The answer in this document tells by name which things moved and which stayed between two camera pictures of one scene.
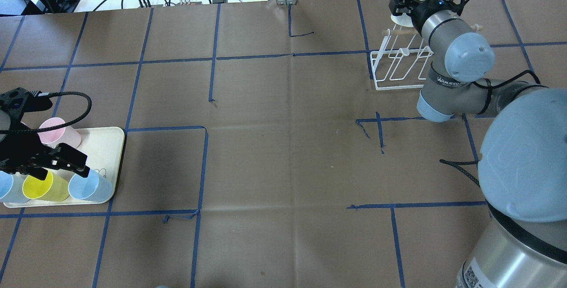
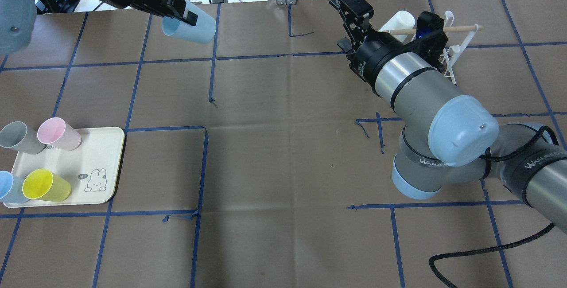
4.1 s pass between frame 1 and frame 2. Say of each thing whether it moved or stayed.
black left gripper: moved
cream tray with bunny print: stayed
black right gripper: moved
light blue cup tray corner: stayed
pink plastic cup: stayed
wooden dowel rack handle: stayed
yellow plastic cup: stayed
